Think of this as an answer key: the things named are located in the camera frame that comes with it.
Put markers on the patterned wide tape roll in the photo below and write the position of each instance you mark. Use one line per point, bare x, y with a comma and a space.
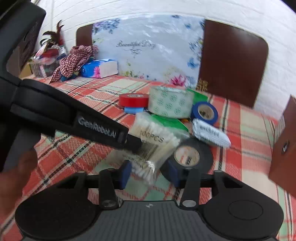
171, 102

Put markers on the red checkered cloth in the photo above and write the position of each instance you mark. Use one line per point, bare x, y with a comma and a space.
74, 60

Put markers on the dark blue tape roll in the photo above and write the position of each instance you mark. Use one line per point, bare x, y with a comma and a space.
207, 111

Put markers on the blue tissue pack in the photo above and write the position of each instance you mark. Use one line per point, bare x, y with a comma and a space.
97, 68

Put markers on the floral wrapped pillow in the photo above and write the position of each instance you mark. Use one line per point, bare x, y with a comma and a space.
150, 48

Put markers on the cotton swab packet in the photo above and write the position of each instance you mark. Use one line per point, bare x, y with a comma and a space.
157, 136

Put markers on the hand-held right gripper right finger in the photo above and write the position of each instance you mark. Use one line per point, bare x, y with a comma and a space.
173, 174

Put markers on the person's left hand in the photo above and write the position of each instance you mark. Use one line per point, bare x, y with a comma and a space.
13, 185

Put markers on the brown wooden headboard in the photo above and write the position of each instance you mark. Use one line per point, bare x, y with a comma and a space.
231, 60

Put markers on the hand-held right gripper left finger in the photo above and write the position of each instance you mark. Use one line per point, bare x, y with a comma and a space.
126, 173

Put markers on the gold ornament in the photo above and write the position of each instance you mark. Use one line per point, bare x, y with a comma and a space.
202, 85

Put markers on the white crinkled packet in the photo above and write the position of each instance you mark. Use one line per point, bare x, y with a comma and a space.
210, 133

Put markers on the basket of clutter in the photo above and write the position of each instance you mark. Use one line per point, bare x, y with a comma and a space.
46, 62

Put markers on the small light blue tape roll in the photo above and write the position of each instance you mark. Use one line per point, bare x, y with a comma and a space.
133, 110

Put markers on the green plastic packet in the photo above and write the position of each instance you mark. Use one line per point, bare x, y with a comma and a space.
173, 122

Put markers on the dark feather duster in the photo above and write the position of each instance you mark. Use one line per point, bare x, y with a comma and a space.
54, 37

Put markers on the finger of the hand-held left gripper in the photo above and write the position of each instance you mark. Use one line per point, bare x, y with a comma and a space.
134, 143

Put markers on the red tape roll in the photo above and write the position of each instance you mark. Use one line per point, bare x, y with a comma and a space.
133, 99

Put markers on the black tape roll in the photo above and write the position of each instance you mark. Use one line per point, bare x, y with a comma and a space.
201, 157

